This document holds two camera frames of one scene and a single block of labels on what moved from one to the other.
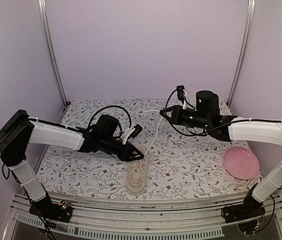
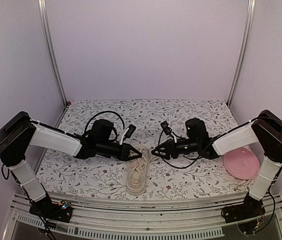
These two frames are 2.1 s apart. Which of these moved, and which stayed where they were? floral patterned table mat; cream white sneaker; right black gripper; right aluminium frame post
Moved: right black gripper
Stayed: floral patterned table mat; cream white sneaker; right aluminium frame post
